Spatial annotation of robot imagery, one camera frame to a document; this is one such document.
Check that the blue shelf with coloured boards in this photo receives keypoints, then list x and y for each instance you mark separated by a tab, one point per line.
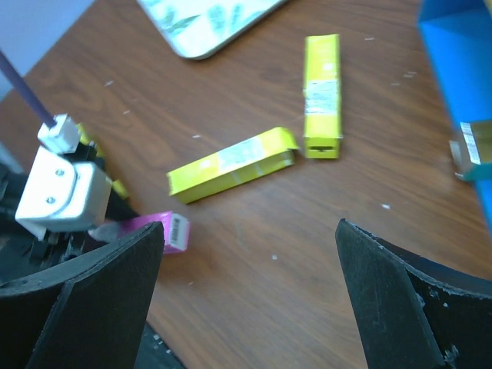
457	38

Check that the floral leaf print tray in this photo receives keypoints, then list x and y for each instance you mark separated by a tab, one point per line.
197	29

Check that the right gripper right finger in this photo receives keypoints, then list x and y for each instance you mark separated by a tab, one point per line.
412	312

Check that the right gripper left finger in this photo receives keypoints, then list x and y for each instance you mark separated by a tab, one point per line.
88	312

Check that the yellow toothpaste box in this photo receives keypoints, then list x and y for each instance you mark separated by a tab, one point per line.
85	139
322	97
235	165

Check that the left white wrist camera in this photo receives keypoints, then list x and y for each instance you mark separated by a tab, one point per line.
60	196

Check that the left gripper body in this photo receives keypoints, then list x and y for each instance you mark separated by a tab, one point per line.
22	253

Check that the pink toothpaste box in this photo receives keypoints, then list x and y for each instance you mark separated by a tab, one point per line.
172	229

